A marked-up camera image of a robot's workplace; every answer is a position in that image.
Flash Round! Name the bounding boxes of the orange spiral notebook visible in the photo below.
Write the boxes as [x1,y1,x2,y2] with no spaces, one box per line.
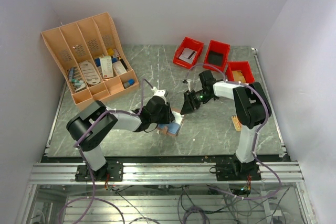
[232,115,242,132]

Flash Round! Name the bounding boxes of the red bin with white cards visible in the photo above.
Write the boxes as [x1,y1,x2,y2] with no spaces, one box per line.
[173,37,204,69]

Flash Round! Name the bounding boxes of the white oval remote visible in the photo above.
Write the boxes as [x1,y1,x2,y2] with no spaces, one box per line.
[79,61,100,86]

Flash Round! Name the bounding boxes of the white small box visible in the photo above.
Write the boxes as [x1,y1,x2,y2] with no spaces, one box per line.
[112,61,127,75]

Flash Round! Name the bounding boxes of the red bin with black cards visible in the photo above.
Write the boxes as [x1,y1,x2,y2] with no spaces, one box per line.
[203,40,230,72]

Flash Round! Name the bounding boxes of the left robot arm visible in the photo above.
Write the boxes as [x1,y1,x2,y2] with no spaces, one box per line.
[66,95,175,181]

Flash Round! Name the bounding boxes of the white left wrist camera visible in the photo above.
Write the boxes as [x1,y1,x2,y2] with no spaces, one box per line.
[151,87,168,103]

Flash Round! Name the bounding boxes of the aluminium rail frame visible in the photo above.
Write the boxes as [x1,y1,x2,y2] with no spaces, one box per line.
[22,162,317,223]

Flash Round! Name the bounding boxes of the black cards stack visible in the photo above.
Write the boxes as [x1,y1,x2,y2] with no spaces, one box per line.
[207,51,224,67]

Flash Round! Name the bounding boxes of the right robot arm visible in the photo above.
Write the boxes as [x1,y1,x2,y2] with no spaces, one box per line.
[181,70,272,180]

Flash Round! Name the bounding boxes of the blue capped bottle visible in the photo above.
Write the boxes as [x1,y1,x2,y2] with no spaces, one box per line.
[123,79,135,89]

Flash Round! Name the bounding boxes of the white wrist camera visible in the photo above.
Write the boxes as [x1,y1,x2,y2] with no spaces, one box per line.
[183,79,193,92]
[151,87,168,103]

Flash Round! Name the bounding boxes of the red bin with gold cards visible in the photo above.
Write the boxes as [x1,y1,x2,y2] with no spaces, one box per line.
[225,61,255,83]

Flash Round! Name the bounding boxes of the white red box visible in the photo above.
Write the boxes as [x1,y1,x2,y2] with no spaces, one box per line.
[99,56,114,79]

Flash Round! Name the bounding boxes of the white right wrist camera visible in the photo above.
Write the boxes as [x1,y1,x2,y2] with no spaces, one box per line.
[183,79,193,92]

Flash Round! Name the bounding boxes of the yellow small item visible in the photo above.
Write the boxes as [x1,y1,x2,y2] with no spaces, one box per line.
[107,48,116,57]

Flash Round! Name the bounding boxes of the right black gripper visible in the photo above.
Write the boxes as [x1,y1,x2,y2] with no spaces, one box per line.
[180,89,213,115]

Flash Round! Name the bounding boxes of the loose cables under table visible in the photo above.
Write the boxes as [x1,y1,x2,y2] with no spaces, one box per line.
[57,179,289,224]

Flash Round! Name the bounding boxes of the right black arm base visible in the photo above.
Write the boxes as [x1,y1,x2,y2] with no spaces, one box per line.
[209,161,261,181]

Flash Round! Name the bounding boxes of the pens bundle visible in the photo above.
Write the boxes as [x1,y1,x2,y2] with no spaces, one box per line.
[68,67,86,93]

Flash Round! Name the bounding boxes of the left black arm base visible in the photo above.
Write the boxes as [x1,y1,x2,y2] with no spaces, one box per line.
[75,162,123,182]

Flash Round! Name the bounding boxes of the white cards stack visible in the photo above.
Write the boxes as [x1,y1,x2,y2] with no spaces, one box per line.
[179,48,197,64]

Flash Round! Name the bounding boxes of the orange desk organizer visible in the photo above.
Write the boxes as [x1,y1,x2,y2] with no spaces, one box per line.
[41,13,139,110]

